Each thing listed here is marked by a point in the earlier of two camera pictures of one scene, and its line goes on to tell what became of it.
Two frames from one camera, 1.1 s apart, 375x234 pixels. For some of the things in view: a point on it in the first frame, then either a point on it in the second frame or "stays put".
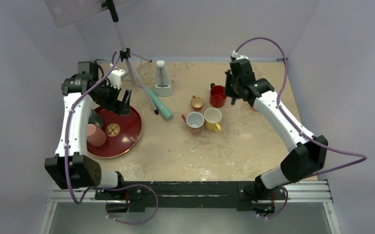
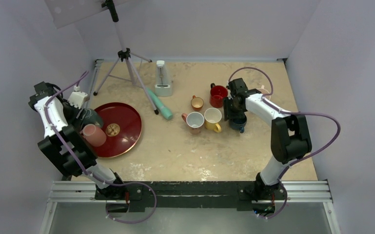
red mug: x=218 y=97 stays put
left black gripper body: x=107 y=97 -> x=70 y=113
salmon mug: x=194 y=120 stays put
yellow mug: x=212 y=116 stays put
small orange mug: x=197 y=103 stays put
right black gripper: x=228 y=92 -> x=228 y=112
